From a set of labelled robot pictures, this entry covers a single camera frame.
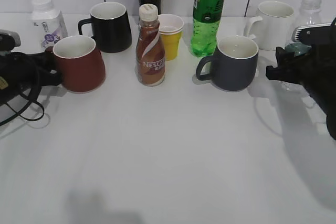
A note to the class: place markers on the white paper cup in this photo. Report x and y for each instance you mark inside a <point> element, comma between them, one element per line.
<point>170,24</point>

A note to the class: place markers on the dark grey ceramic mug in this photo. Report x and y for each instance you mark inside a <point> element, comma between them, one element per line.
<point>233,64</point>

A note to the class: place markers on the clear water bottle green label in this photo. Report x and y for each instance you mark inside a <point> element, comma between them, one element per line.
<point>309,14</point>

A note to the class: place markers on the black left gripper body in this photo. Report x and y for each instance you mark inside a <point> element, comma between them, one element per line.
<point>18,73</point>

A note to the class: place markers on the white yogurt drink carton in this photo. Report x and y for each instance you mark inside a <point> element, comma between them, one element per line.
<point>48,22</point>

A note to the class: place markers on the green soda bottle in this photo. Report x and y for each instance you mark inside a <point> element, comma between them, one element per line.
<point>206,21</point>

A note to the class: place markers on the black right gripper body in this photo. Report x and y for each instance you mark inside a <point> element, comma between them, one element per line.
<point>323,90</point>

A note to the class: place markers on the dark red ceramic mug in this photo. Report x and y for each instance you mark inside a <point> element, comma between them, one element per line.
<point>80,63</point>

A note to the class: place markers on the brown Nescafe coffee bottle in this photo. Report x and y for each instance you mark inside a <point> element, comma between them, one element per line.
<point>150,53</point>

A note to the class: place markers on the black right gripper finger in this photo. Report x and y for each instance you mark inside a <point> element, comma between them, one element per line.
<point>317,34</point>
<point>291,68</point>

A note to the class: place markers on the black ceramic mug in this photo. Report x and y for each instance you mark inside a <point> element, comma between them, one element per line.
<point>110,27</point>

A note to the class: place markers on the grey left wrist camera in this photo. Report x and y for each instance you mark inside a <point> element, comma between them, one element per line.
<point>9,40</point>

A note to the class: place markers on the yellow paper cup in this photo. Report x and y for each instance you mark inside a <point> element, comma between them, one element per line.
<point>171,42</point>

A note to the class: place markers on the white ceramic mug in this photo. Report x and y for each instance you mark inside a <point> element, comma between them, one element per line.
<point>270,25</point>

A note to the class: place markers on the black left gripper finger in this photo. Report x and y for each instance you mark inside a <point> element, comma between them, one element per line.
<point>46,65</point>

